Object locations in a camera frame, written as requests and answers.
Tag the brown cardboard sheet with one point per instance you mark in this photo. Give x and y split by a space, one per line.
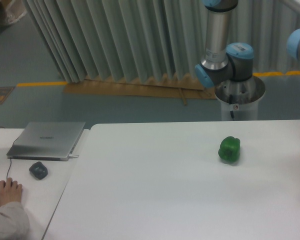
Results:
183 89

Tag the silver closed laptop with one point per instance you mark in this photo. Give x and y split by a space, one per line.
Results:
51 141

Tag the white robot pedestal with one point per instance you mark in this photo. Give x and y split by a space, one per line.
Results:
239 101

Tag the person's right hand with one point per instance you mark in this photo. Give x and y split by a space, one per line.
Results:
10 194

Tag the grey sleeved forearm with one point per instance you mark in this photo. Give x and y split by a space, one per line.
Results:
14 222

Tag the green bell pepper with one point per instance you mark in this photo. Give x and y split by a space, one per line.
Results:
230 149

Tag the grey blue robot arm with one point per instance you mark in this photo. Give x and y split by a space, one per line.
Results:
235 61

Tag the clear plastic bag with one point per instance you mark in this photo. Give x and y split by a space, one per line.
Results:
11 11

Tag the pale green pleated curtain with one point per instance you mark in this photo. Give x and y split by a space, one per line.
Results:
140 39

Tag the black earbuds case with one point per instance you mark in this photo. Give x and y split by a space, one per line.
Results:
38 170

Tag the white usb plug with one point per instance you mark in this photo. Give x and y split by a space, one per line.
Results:
73 156

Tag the black computer mouse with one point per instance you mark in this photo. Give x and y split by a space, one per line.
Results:
10 182

